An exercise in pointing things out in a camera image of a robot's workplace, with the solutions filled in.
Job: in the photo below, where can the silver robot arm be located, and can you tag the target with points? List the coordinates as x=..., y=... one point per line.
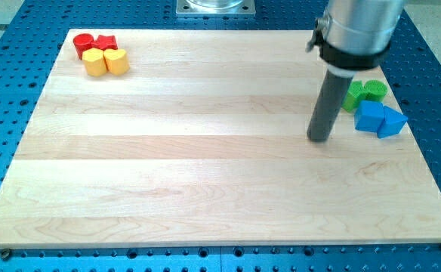
x=354, y=35

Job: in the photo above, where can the blue triangle block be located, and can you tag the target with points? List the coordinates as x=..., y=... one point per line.
x=392, y=124

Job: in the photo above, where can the wooden board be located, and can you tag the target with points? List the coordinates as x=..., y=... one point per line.
x=203, y=143

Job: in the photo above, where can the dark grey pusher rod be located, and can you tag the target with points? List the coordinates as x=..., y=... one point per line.
x=329, y=102

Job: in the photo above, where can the yellow heart block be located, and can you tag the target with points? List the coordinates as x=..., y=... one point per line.
x=116, y=61

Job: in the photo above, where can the green star block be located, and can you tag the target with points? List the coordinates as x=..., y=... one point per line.
x=356, y=93

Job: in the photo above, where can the red star block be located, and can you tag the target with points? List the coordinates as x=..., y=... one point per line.
x=105, y=42

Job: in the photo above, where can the yellow hexagon block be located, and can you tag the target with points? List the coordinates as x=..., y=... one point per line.
x=93, y=60

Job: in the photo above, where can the blue cube block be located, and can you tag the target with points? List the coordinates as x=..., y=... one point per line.
x=369, y=116

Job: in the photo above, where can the green cylinder block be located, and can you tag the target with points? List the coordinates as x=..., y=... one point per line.
x=375, y=90

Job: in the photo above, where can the red cylinder block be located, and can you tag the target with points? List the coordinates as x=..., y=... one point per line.
x=82, y=43

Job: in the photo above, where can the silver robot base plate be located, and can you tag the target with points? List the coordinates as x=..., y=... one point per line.
x=192, y=8

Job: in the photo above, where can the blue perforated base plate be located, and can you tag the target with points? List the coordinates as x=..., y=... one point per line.
x=33, y=38

